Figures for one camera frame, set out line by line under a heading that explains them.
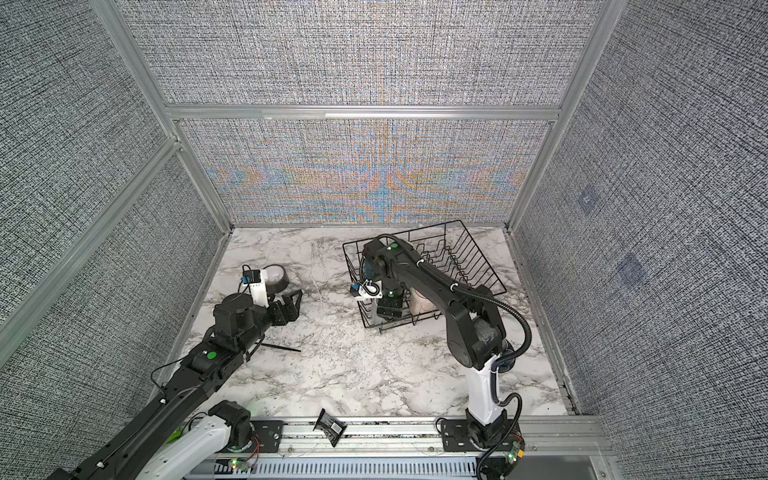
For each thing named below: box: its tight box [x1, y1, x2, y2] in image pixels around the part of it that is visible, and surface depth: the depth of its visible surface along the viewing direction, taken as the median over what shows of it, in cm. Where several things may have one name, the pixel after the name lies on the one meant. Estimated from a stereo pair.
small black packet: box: [312, 408, 347, 448], surface depth 75 cm
